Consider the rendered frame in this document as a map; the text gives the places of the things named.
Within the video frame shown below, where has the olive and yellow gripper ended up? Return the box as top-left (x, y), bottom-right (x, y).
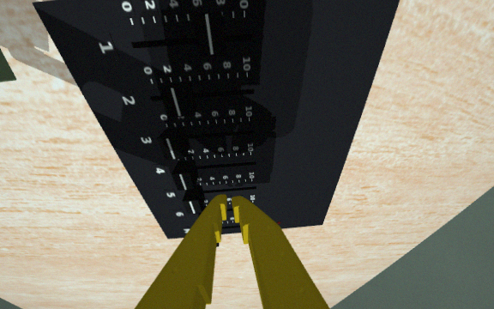
top-left (135, 194), bottom-right (330, 309)

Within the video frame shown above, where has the black lighting desk panel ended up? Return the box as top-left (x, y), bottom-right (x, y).
top-left (32, 0), bottom-right (400, 239)

